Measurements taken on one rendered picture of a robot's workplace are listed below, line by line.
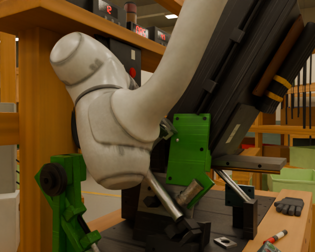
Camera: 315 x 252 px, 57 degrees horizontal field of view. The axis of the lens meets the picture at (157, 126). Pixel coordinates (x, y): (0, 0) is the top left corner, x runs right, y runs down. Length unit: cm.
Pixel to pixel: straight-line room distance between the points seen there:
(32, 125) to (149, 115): 48
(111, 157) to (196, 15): 23
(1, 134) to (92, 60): 43
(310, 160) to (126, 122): 320
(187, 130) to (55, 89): 39
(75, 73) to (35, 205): 47
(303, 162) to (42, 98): 314
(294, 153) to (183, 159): 292
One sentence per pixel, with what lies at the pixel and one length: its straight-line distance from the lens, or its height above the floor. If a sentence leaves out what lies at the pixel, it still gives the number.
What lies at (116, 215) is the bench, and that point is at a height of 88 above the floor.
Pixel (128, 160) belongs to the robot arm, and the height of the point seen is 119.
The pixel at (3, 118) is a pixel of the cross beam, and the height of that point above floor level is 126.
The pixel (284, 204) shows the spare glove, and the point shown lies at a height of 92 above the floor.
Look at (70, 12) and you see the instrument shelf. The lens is 79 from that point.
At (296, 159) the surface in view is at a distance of 368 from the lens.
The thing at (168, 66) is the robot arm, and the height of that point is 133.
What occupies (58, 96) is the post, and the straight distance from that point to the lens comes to 88.
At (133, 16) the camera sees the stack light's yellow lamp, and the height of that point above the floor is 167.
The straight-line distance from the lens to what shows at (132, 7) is 128.
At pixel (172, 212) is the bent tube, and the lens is 80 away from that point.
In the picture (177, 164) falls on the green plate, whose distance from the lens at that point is 84.
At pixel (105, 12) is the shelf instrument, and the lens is 94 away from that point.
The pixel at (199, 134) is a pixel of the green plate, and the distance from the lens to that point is 83.
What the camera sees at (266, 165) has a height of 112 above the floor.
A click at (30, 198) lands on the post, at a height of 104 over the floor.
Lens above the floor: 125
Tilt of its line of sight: 1 degrees down
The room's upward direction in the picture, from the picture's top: straight up
